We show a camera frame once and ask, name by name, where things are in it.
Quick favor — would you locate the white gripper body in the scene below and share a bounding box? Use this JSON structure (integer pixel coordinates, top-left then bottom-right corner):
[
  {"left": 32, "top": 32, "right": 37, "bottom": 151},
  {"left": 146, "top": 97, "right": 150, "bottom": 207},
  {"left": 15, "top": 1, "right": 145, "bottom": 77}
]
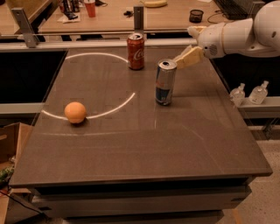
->
[{"left": 198, "top": 23, "right": 225, "bottom": 59}]

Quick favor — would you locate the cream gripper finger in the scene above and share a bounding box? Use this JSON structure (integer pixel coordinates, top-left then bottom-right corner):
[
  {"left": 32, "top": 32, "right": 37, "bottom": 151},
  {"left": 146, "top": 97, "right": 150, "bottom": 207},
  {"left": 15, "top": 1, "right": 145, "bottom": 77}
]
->
[
  {"left": 173, "top": 45, "right": 204, "bottom": 69},
  {"left": 187, "top": 26, "right": 206, "bottom": 39}
]

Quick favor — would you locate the red coke can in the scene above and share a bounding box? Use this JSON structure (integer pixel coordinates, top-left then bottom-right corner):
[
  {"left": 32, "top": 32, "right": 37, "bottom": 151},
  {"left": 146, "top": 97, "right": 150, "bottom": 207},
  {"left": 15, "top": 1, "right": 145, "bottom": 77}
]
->
[{"left": 127, "top": 32, "right": 144, "bottom": 70}]

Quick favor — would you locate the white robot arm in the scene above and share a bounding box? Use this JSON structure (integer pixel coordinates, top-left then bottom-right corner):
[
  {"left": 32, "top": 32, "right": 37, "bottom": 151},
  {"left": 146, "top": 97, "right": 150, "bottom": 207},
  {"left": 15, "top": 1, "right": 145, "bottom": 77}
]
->
[{"left": 174, "top": 1, "right": 280, "bottom": 69}]

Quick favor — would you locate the silver blue energy drink can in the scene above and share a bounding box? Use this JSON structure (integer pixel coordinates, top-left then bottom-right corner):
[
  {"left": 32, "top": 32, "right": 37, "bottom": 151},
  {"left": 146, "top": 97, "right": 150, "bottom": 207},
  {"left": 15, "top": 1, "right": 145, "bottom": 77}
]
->
[{"left": 155, "top": 59, "right": 177, "bottom": 106}]

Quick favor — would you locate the black mesh pen cup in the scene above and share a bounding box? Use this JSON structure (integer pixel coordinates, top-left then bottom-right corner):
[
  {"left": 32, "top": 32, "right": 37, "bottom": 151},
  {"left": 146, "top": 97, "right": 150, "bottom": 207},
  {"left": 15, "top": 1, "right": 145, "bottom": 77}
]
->
[{"left": 189, "top": 10, "right": 204, "bottom": 23}]

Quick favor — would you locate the black keyboard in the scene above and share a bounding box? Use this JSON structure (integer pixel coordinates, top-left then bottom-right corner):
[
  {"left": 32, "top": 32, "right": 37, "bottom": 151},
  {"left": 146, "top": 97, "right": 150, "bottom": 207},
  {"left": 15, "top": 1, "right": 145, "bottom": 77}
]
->
[{"left": 213, "top": 0, "right": 248, "bottom": 20}]

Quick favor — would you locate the yellow banana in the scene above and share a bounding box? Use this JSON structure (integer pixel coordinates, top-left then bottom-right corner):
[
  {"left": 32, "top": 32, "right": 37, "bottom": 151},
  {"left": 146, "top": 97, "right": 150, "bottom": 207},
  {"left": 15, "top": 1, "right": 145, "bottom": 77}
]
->
[{"left": 143, "top": 0, "right": 167, "bottom": 8}]

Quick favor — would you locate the clear plastic bottle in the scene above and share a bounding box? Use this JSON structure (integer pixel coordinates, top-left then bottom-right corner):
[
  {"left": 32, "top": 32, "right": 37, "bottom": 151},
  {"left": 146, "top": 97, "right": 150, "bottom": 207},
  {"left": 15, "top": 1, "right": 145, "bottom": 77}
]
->
[
  {"left": 229, "top": 83, "right": 245, "bottom": 107},
  {"left": 248, "top": 80, "right": 269, "bottom": 104}
]

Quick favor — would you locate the red plastic cup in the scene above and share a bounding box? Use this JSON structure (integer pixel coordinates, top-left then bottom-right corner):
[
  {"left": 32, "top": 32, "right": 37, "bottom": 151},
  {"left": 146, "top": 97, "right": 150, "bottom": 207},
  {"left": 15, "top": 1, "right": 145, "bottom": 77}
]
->
[{"left": 84, "top": 0, "right": 95, "bottom": 18}]

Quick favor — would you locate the orange fruit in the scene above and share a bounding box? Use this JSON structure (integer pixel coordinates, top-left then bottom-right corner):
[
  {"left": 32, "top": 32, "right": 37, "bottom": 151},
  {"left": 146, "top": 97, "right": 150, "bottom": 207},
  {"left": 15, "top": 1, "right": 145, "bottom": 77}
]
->
[{"left": 64, "top": 101, "right": 87, "bottom": 123}]

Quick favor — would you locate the grey drawer cabinet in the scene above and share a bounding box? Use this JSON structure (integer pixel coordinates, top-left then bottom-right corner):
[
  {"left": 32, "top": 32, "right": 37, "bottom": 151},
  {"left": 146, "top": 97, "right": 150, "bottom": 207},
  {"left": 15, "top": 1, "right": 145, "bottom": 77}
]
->
[{"left": 32, "top": 178, "right": 251, "bottom": 218}]

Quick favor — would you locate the cardboard box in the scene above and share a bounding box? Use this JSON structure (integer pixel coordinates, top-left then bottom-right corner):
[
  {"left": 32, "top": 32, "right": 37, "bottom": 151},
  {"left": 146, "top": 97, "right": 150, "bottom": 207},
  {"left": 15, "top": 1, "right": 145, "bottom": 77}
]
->
[{"left": 0, "top": 122, "right": 32, "bottom": 169}]

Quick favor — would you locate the black cable on desk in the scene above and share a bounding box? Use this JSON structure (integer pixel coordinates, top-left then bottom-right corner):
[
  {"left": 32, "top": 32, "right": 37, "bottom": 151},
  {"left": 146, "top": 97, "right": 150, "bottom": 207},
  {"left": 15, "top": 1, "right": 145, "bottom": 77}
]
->
[{"left": 206, "top": 10, "right": 233, "bottom": 25}]

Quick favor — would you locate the right metal bracket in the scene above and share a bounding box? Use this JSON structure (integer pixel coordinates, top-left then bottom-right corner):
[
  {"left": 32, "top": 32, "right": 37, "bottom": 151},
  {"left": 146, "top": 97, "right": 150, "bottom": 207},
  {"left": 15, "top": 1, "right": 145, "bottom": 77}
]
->
[{"left": 248, "top": 0, "right": 265, "bottom": 18}]

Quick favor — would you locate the metal bracket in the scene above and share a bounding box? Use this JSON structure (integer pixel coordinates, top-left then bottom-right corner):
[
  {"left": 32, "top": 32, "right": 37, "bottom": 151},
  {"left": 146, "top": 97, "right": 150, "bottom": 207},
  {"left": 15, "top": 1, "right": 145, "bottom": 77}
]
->
[
  {"left": 134, "top": 6, "right": 144, "bottom": 33},
  {"left": 11, "top": 7, "right": 39, "bottom": 48},
  {"left": 248, "top": 0, "right": 265, "bottom": 18}
]

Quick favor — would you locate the middle metal bracket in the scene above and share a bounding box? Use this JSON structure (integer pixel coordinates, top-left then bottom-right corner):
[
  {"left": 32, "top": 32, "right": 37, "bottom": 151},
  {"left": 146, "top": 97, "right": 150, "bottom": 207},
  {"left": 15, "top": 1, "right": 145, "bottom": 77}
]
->
[{"left": 134, "top": 6, "right": 144, "bottom": 33}]

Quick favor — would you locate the left metal bracket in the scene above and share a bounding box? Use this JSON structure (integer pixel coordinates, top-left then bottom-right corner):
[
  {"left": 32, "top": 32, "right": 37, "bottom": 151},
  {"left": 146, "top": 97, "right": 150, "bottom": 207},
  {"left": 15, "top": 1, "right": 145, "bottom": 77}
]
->
[{"left": 11, "top": 7, "right": 39, "bottom": 48}]

